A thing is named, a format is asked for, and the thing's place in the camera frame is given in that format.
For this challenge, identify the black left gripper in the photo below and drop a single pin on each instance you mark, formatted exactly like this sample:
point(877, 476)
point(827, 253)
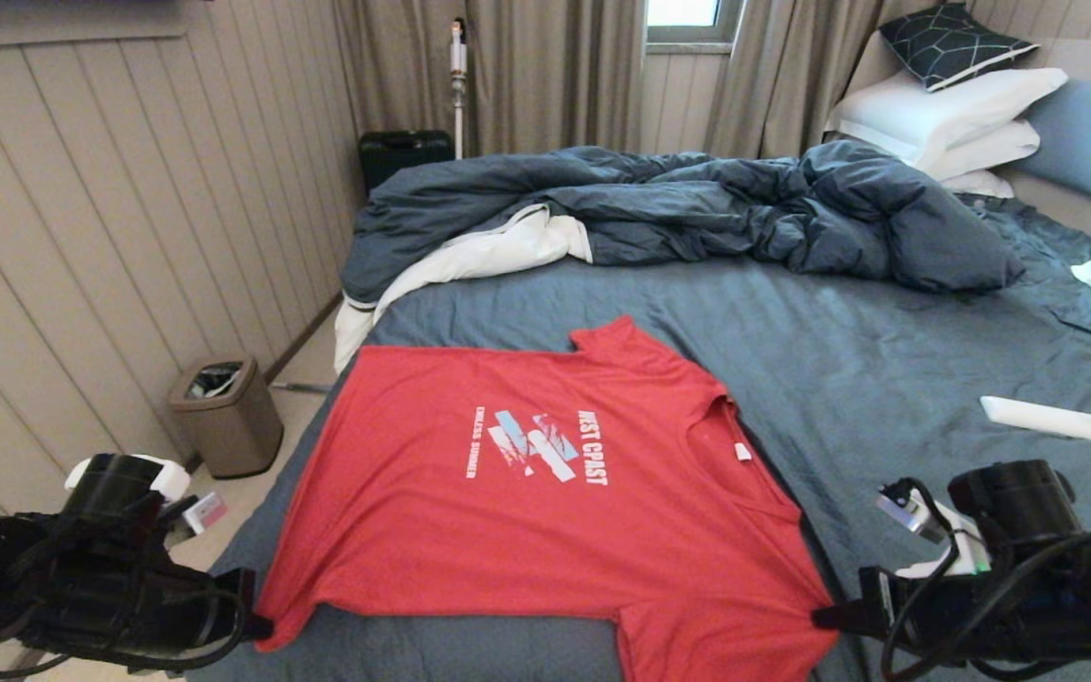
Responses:
point(148, 601)

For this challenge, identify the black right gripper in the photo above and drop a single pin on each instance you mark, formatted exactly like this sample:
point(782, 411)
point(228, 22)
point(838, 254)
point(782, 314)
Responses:
point(953, 616)

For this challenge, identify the red printed t-shirt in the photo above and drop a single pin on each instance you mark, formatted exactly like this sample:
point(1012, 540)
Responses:
point(508, 549)

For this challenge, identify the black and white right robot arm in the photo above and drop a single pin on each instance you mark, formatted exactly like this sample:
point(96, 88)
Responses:
point(1019, 502)

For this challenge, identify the brown square trash bin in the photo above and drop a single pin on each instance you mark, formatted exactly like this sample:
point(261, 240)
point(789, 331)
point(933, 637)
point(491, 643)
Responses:
point(228, 431)

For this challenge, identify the thin grey metal rod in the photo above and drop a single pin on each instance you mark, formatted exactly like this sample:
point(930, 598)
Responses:
point(299, 387)

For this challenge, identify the blue-grey bed sheet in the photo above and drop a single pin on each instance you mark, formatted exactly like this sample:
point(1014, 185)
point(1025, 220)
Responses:
point(886, 360)

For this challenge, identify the white remote control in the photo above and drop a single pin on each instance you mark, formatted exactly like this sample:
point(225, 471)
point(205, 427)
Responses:
point(1052, 421)

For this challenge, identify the dark blue crumpled duvet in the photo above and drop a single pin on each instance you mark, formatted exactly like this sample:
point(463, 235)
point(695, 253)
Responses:
point(697, 204)

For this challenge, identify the flat white pillow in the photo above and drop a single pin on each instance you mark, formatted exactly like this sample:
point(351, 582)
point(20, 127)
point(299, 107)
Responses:
point(979, 184)

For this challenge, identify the medium white pillow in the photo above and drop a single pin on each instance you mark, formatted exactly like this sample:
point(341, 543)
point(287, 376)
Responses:
point(986, 147)

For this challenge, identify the black hard-shell suitcase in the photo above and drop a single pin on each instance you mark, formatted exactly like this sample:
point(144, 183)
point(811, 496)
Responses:
point(403, 156)

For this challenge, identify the large white pillow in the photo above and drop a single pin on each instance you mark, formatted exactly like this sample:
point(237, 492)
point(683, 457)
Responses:
point(943, 109)

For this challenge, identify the narrow beige curtain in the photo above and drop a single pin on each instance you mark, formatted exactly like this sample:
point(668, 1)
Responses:
point(773, 76)

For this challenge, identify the dark geometric patterned cushion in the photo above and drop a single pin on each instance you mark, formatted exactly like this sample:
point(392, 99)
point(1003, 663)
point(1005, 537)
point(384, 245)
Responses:
point(948, 45)

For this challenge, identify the white stick vacuum cleaner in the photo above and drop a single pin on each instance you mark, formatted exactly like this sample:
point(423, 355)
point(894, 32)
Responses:
point(458, 57)

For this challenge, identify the wide beige curtain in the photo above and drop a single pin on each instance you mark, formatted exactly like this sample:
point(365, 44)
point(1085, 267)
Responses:
point(545, 76)

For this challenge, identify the grey framed window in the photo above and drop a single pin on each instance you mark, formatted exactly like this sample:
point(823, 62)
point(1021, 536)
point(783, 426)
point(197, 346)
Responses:
point(683, 11)

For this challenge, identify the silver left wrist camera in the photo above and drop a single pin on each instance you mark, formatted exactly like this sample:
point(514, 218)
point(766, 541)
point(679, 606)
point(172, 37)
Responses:
point(205, 511)

